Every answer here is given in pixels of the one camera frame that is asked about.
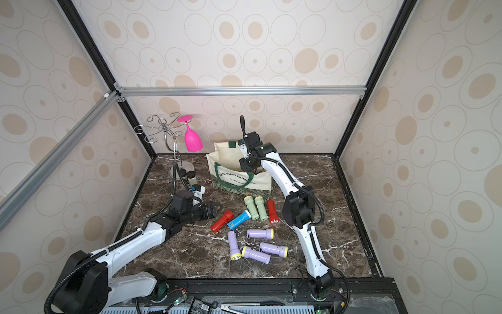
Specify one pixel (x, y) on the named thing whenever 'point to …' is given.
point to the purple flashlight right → (274, 249)
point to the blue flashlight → (246, 215)
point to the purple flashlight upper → (259, 233)
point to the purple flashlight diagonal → (234, 252)
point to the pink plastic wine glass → (193, 142)
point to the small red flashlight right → (274, 218)
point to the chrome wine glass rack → (153, 125)
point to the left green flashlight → (251, 207)
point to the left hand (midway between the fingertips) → (222, 207)
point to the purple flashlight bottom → (255, 256)
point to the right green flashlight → (259, 201)
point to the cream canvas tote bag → (225, 168)
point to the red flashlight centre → (227, 216)
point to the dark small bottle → (183, 174)
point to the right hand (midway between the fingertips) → (254, 163)
